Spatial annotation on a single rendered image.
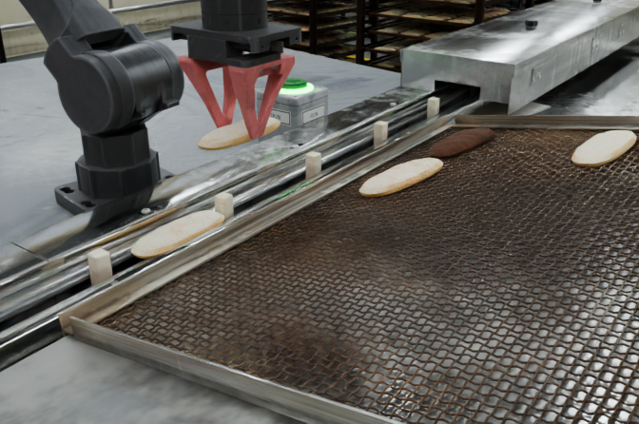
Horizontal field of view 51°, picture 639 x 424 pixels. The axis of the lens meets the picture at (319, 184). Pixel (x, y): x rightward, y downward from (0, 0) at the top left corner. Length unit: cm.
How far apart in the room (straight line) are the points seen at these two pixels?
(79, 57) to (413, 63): 53
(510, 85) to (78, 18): 57
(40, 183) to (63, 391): 50
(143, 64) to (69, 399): 41
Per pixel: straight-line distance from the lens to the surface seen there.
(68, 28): 72
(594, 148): 61
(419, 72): 104
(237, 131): 62
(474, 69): 100
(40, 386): 39
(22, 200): 81
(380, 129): 84
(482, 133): 70
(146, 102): 70
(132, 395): 36
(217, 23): 59
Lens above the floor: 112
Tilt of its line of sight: 23 degrees down
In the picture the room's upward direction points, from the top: straight up
